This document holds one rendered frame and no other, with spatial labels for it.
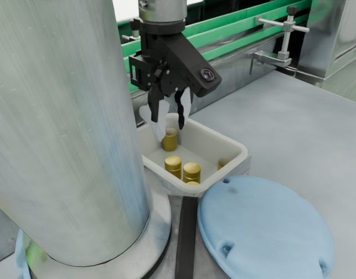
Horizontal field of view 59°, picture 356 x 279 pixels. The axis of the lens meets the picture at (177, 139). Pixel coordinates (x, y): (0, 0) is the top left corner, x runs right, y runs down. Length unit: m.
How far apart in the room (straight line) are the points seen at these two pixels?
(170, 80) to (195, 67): 0.06
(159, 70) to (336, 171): 0.47
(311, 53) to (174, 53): 0.80
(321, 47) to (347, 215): 0.68
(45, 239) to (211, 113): 0.77
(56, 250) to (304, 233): 0.19
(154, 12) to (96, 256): 0.37
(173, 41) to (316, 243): 0.35
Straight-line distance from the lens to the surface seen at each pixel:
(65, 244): 0.20
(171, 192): 0.58
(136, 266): 0.24
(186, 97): 0.59
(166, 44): 0.50
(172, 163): 0.63
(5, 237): 0.60
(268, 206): 0.29
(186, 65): 0.49
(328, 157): 0.83
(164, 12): 0.49
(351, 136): 0.93
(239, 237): 0.26
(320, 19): 1.21
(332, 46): 1.21
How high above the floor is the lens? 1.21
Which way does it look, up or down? 35 degrees down
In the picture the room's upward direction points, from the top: straight up
